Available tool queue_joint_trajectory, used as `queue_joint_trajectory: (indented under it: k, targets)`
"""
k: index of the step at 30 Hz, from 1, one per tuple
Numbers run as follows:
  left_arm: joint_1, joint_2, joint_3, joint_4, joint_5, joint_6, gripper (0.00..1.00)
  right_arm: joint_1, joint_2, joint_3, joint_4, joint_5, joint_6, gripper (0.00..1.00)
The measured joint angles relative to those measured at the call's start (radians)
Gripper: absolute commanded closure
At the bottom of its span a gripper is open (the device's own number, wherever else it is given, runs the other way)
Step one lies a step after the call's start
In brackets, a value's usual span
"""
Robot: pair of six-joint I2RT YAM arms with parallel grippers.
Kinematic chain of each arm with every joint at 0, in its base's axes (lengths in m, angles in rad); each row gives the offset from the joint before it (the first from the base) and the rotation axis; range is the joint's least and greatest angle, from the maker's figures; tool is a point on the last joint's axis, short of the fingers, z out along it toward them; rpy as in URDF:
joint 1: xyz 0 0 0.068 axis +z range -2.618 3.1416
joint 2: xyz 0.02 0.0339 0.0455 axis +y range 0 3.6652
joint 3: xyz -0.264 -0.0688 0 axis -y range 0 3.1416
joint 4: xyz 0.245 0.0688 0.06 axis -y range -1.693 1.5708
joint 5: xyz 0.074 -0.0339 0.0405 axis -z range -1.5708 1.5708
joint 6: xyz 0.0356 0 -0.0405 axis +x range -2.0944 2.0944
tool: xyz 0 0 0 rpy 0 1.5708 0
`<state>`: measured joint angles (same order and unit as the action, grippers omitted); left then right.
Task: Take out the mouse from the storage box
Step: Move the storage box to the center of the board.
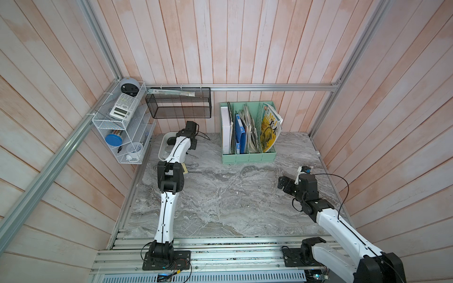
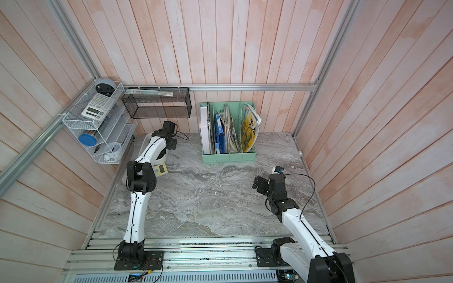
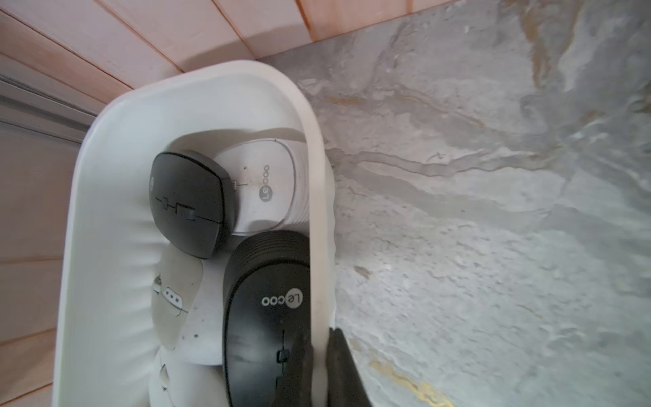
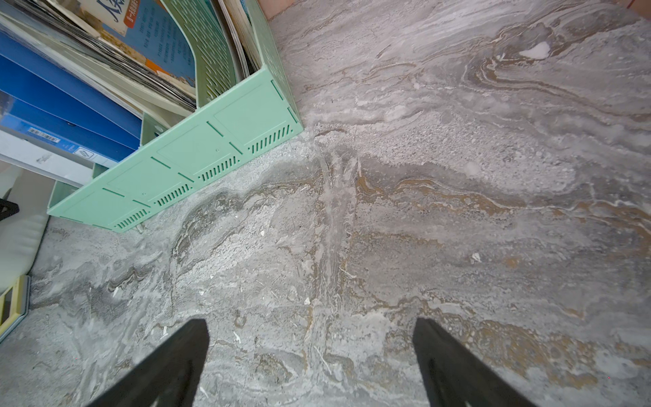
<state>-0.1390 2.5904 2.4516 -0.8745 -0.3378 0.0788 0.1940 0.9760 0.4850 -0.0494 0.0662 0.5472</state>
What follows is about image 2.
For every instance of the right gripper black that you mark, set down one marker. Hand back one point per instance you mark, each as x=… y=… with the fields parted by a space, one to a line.
x=265 y=182

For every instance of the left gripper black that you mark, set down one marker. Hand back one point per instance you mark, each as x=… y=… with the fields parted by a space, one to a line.
x=174 y=145

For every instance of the white plastic storage box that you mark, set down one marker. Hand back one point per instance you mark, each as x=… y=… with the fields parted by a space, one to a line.
x=153 y=150

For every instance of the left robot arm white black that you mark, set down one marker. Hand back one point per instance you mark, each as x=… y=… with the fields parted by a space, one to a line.
x=141 y=182

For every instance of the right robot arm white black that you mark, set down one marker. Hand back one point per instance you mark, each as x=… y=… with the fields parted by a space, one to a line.
x=310 y=257

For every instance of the green file organizer box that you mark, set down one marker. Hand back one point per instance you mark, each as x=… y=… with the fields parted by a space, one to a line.
x=236 y=109

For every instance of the white binder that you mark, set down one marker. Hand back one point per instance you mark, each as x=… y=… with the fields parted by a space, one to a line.
x=204 y=130

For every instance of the blue folder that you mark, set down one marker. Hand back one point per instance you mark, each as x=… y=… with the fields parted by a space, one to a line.
x=219 y=135

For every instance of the white round alarm clock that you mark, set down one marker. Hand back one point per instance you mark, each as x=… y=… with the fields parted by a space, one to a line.
x=113 y=151

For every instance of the grey newspapers stack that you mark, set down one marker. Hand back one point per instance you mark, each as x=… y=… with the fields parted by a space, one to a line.
x=231 y=139

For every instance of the yellow magazine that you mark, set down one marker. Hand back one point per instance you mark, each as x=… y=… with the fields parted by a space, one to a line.
x=250 y=127

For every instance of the white desk calculator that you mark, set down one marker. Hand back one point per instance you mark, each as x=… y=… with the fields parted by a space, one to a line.
x=98 y=107

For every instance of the round grey black speaker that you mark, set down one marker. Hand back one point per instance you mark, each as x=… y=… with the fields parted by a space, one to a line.
x=105 y=86

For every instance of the blue lid jar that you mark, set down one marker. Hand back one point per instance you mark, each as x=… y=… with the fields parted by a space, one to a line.
x=88 y=138

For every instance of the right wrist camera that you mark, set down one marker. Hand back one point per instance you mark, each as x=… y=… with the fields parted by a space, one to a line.
x=278 y=170

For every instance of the black wire mesh basket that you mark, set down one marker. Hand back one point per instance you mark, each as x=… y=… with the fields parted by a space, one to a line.
x=158 y=102

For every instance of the white wire wall shelf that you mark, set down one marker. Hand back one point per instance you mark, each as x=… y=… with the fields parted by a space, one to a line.
x=116 y=127

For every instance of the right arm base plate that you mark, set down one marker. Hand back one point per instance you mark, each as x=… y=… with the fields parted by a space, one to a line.
x=265 y=257

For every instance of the aluminium rail base frame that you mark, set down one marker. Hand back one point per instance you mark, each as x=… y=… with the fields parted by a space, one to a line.
x=179 y=260

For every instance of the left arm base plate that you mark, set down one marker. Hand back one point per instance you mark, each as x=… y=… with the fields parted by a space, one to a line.
x=152 y=261

